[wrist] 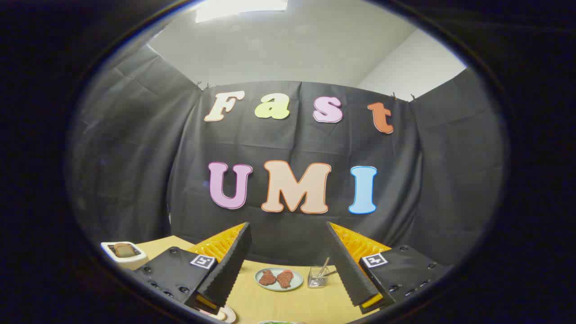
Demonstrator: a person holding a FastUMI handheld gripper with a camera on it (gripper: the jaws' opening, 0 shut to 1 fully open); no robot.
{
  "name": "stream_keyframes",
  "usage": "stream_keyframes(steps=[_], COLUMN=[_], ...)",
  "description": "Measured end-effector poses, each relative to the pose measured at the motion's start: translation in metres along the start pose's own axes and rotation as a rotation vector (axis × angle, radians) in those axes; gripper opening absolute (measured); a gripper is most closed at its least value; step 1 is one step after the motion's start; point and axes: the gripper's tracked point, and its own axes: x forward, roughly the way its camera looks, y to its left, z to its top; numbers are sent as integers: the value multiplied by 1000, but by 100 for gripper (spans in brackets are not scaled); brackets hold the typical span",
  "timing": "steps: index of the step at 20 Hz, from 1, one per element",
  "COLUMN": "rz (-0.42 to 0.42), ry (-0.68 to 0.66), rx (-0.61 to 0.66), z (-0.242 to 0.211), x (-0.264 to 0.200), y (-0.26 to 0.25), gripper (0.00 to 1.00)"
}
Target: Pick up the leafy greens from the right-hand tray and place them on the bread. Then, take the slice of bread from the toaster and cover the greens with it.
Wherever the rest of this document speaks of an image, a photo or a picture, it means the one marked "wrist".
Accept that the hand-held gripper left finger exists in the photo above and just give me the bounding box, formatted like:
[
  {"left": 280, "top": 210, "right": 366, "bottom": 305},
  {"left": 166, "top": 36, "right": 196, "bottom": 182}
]
[{"left": 134, "top": 222, "right": 252, "bottom": 315}]

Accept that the black backdrop cloth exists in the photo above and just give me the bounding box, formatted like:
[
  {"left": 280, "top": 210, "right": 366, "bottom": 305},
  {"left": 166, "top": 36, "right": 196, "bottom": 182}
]
[{"left": 67, "top": 43, "right": 509, "bottom": 270}]

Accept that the cream white toaster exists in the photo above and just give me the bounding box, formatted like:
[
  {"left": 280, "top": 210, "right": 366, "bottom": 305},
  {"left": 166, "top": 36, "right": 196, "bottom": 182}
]
[{"left": 101, "top": 242, "right": 149, "bottom": 270}]

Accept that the round beige plate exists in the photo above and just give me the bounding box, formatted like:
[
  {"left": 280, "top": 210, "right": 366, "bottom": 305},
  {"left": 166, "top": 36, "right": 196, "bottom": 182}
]
[{"left": 200, "top": 305, "right": 237, "bottom": 324}]

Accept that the light blue plate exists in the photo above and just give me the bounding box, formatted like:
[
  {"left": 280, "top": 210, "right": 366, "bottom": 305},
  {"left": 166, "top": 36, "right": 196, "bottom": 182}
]
[{"left": 255, "top": 267, "right": 304, "bottom": 292}]

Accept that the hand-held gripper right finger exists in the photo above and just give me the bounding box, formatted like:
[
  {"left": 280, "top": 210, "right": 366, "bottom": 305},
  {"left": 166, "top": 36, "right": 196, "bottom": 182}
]
[{"left": 325, "top": 221, "right": 452, "bottom": 315}]

